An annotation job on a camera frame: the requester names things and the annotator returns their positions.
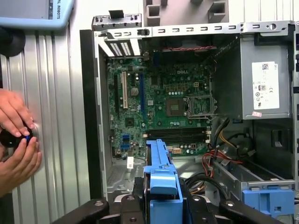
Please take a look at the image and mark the black retainer latch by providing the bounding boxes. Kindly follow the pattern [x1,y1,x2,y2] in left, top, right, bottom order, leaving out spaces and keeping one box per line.
[108,9,124,19]

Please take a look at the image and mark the green motherboard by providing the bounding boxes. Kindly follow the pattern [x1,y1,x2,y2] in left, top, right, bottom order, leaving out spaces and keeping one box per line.
[106,49,218,164]

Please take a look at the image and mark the metal drive cage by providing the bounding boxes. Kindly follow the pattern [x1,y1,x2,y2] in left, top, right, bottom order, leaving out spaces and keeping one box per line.
[211,158,297,224]

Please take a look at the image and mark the round black blue-ring tool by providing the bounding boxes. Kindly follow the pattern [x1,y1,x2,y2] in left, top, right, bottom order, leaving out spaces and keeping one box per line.
[0,127,31,149]

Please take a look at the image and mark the white expansion slot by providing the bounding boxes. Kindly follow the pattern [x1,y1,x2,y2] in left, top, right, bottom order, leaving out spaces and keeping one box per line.
[121,70,129,110]

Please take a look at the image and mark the black round knob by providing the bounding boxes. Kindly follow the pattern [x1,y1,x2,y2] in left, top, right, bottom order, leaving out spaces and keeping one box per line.
[0,27,26,58]

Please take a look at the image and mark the blue drive carrier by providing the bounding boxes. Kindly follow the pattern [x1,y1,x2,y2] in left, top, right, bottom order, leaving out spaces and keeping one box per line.
[242,186,295,219]

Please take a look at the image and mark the person left hand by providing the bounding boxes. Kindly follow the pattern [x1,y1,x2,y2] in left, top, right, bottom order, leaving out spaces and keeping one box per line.
[0,89,36,138]

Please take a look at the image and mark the grey parts rack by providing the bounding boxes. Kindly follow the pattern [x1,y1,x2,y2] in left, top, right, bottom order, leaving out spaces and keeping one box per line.
[142,0,245,27]

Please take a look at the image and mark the black cable bundle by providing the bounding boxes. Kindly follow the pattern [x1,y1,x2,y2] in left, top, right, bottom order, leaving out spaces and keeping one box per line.
[186,172,231,200]

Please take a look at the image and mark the blue expansion slot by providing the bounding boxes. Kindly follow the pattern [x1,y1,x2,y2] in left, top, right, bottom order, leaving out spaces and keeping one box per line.
[139,71,146,122]

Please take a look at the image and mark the red fan wire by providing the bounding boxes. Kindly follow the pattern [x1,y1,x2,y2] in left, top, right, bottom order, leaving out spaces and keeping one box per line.
[162,45,215,52]

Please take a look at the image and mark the yellow black power wires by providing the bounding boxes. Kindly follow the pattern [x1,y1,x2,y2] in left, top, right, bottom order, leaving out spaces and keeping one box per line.
[209,116,256,157]

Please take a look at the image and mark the grey power supply unit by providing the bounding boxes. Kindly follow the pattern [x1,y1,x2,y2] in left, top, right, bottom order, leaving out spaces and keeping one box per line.
[211,35,293,121]

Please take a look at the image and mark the metal expansion bracket retainer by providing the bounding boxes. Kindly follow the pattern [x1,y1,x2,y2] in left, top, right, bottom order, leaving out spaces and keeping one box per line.
[92,13,142,31]

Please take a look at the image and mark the person right hand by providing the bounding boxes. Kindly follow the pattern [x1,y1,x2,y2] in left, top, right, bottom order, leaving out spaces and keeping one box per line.
[0,136,43,199]

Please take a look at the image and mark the metal socket cover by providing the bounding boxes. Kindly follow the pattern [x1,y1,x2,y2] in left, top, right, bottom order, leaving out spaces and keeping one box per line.
[185,94,218,118]

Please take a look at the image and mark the CPU socket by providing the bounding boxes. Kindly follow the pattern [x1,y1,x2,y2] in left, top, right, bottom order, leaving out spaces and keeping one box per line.
[166,97,187,118]

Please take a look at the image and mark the black RAM slot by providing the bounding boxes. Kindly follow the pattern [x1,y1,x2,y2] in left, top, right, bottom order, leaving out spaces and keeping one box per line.
[167,139,211,144]
[145,131,211,135]
[145,127,211,132]
[145,135,211,140]

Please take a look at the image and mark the black expansion slot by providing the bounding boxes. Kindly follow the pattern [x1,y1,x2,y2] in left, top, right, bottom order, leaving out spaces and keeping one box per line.
[114,74,120,120]

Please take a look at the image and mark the orange red wire bundle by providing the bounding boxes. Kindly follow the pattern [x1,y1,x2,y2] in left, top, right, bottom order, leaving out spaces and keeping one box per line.
[201,149,244,178]

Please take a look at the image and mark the pale blue teach pendant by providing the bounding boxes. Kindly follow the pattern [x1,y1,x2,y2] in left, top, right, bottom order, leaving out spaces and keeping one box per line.
[0,0,77,30]

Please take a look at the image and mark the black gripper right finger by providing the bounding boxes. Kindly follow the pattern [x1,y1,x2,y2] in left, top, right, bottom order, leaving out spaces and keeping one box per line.
[186,182,283,224]

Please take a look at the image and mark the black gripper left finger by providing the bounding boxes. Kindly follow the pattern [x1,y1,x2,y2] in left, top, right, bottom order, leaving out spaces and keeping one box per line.
[50,177,143,224]

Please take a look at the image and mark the black open PC case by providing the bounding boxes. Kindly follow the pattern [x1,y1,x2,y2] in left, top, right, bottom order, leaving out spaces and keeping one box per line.
[79,20,299,224]

